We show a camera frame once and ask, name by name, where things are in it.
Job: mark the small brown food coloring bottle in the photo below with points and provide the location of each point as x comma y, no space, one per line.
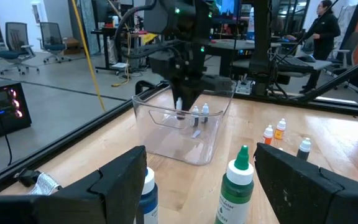
179,103

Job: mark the large green food coloring bottle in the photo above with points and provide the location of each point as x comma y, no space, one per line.
233,199

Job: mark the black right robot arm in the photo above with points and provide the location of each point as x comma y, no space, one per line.
182,18

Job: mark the grey rolling desk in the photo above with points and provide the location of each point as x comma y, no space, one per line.
319,65

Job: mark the large blue food coloring bottle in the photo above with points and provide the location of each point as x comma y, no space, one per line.
150,205

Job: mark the black standing desk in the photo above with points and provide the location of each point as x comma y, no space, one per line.
106,49

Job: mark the small orange food coloring bottle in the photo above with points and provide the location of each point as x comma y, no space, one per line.
267,140

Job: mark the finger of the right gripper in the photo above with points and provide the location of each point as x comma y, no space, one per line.
191,96
174,91

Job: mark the small yellow food coloring bottle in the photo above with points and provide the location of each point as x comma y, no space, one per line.
279,134

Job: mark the light grey office chair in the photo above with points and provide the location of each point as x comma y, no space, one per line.
350,43

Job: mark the large blue display screen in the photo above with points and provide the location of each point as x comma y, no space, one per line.
227,9

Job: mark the grey mesh office chair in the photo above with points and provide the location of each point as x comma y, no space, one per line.
15,35
51,32

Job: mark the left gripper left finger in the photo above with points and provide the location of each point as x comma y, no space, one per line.
73,205

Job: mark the dark grey desk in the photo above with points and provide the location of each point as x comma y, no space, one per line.
228,45

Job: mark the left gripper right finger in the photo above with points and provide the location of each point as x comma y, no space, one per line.
322,199

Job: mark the clear plastic bin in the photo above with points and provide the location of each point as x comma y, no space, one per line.
166,140

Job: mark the small purple food coloring bottle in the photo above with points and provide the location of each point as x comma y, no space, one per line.
205,108

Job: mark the small dark food coloring bottle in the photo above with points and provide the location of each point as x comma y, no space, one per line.
195,109

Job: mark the small blue food coloring bottle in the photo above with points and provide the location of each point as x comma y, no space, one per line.
304,145

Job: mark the black curved hook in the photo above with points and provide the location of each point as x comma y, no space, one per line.
140,84

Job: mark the black aluminium table frame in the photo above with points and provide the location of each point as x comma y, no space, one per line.
57,145

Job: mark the person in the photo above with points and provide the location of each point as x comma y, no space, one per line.
323,31

